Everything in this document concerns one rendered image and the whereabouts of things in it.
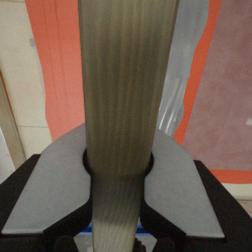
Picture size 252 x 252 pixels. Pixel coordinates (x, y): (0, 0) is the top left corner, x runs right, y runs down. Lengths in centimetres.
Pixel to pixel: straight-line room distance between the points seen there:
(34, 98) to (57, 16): 12
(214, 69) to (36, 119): 27
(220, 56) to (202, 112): 8
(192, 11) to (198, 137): 18
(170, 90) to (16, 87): 22
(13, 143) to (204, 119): 30
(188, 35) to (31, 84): 22
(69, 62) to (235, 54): 22
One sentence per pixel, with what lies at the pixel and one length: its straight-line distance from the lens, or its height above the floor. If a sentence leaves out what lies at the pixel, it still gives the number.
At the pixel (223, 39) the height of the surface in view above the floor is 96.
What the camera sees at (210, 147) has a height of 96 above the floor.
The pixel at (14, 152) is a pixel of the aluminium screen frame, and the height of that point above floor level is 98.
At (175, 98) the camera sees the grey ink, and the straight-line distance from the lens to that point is 27.
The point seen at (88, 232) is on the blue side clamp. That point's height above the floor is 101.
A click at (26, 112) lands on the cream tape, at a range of 31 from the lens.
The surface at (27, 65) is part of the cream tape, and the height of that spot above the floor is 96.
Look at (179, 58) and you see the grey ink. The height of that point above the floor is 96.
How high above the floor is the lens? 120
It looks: 59 degrees down
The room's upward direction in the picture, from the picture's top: 178 degrees clockwise
